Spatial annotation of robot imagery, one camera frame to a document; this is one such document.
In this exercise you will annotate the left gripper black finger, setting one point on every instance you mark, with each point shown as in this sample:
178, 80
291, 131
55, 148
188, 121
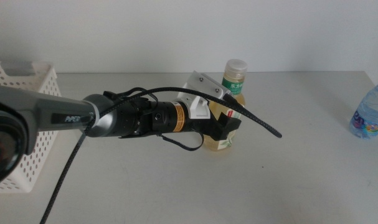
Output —
227, 126

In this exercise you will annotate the white perforated plastic basket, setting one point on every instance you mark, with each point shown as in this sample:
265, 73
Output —
26, 174

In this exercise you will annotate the yellow tea bottle white cap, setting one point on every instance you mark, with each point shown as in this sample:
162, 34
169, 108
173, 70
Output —
235, 77

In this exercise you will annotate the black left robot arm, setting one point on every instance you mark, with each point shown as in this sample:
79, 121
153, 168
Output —
36, 109

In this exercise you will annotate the clear water bottle blue cap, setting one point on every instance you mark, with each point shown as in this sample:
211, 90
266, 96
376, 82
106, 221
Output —
370, 112

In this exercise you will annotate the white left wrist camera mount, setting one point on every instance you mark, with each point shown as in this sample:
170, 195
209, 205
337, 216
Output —
204, 90

